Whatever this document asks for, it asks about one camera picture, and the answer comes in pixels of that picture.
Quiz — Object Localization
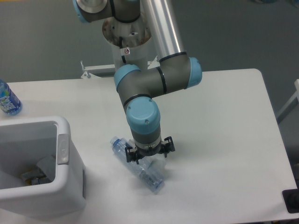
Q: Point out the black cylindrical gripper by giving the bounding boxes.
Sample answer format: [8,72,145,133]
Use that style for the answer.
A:
[125,136,175,164]

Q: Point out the clear plastic bottle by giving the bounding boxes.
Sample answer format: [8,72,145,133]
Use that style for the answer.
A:
[110,136,164,194]

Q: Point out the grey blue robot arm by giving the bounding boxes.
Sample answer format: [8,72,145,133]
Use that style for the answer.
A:
[73,0,202,162]

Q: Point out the grey trash inside bin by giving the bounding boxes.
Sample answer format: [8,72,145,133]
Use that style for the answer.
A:
[21,155,56,186]

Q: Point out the white plastic trash can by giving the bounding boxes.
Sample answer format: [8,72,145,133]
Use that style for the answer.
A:
[0,116,86,217]

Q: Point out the black clamp at table edge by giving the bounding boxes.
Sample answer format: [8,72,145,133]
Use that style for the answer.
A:
[282,189,299,214]

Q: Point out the blue labelled water bottle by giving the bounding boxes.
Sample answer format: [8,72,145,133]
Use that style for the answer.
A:
[0,80,22,116]

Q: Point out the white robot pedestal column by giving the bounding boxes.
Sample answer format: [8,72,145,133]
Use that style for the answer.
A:
[102,13,151,70]

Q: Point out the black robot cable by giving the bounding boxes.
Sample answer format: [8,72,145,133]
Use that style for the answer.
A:
[118,36,129,65]

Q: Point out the white frame at right edge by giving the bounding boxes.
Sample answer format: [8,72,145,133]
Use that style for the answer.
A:
[276,79,299,124]

